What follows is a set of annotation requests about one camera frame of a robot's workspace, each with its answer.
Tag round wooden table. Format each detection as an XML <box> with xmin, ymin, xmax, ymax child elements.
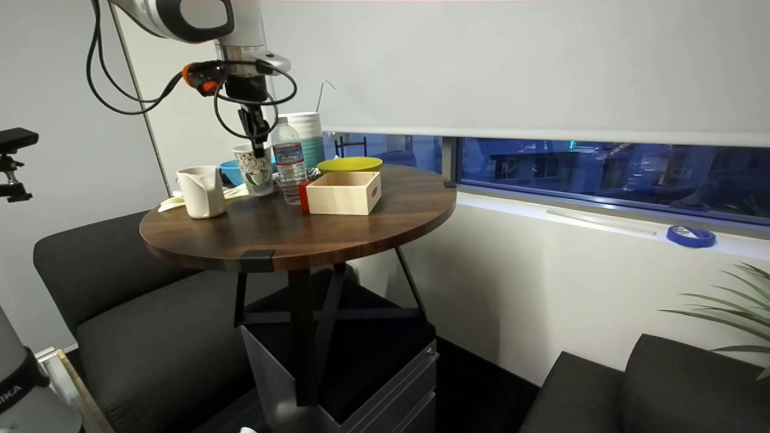
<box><xmin>136</xmin><ymin>163</ymin><xmax>460</xmax><ymax>411</ymax></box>

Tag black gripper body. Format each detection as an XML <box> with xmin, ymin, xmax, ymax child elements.
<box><xmin>225</xmin><ymin>75</ymin><xmax>271</xmax><ymax>133</ymax></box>

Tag window glass strip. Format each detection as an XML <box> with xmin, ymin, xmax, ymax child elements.
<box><xmin>330</xmin><ymin>133</ymin><xmax>770</xmax><ymax>235</ymax></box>

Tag white roller blind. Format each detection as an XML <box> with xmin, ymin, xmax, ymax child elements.
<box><xmin>260</xmin><ymin>0</ymin><xmax>770</xmax><ymax>149</ymax></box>

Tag black camera on stand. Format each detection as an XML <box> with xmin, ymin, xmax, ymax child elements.
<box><xmin>0</xmin><ymin>125</ymin><xmax>40</xmax><ymax>205</ymax></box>

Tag clear plastic water bottle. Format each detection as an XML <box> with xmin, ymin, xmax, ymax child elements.
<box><xmin>270</xmin><ymin>117</ymin><xmax>307</xmax><ymax>206</ymax></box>

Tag thin grey pole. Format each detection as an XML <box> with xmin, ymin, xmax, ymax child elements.
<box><xmin>106</xmin><ymin>0</ymin><xmax>173</xmax><ymax>200</ymax></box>

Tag light wooden box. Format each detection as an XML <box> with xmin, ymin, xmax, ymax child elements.
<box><xmin>306</xmin><ymin>169</ymin><xmax>384</xmax><ymax>217</ymax></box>

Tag blue tape roll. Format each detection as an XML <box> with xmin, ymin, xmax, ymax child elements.
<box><xmin>664</xmin><ymin>223</ymin><xmax>720</xmax><ymax>250</ymax></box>

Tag dark grey sofa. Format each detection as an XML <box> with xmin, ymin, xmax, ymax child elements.
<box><xmin>517</xmin><ymin>333</ymin><xmax>770</xmax><ymax>433</ymax></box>
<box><xmin>31</xmin><ymin>209</ymin><xmax>271</xmax><ymax>433</ymax></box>

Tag yellow bowl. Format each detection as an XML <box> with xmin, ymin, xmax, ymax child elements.
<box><xmin>314</xmin><ymin>157</ymin><xmax>384</xmax><ymax>176</ymax></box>

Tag black cable with orange plug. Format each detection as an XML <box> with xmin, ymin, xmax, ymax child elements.
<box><xmin>84</xmin><ymin>0</ymin><xmax>301</xmax><ymax>143</ymax></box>

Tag patterned paper cup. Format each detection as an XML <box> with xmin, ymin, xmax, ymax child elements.
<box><xmin>238</xmin><ymin>147</ymin><xmax>277</xmax><ymax>197</ymax></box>

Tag grey metal bin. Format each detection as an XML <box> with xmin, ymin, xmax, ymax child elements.
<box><xmin>238</xmin><ymin>319</ymin><xmax>440</xmax><ymax>433</ymax></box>

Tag light wooden frame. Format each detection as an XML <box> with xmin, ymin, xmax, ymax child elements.
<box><xmin>34</xmin><ymin>345</ymin><xmax>114</xmax><ymax>433</ymax></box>

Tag green leafy plant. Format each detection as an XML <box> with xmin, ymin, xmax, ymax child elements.
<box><xmin>662</xmin><ymin>263</ymin><xmax>770</xmax><ymax>383</ymax></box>

